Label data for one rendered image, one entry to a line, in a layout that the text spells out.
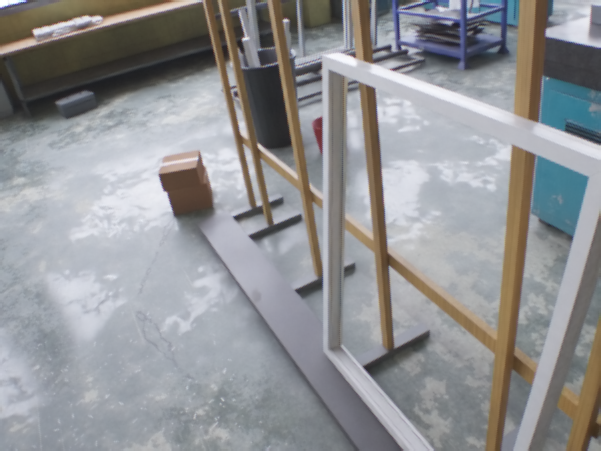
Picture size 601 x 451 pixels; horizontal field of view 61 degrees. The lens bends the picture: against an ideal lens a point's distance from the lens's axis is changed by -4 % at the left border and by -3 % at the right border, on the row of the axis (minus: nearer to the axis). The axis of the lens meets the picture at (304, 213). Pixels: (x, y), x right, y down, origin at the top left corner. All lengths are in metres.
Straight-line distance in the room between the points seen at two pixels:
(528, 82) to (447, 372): 1.63
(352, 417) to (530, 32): 1.71
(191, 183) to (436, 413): 2.43
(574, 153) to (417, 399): 1.59
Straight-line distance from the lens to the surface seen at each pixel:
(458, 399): 2.53
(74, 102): 7.20
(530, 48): 1.31
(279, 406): 2.56
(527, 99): 1.34
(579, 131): 3.10
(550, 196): 3.39
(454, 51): 6.41
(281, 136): 4.77
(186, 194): 4.05
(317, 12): 9.15
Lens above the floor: 2.00
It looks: 32 degrees down
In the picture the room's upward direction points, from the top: 10 degrees counter-clockwise
